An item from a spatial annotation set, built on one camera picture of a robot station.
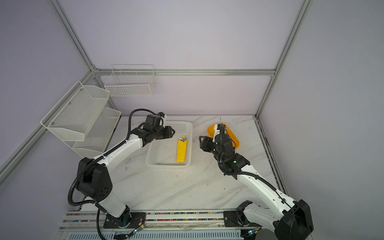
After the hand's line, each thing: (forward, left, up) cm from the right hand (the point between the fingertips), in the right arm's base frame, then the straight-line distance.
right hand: (201, 137), depth 76 cm
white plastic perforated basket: (+6, +27, -25) cm, 38 cm away
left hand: (+9, +18, -6) cm, 21 cm away
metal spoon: (+16, +13, -23) cm, 31 cm away
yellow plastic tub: (+22, -7, -21) cm, 31 cm away
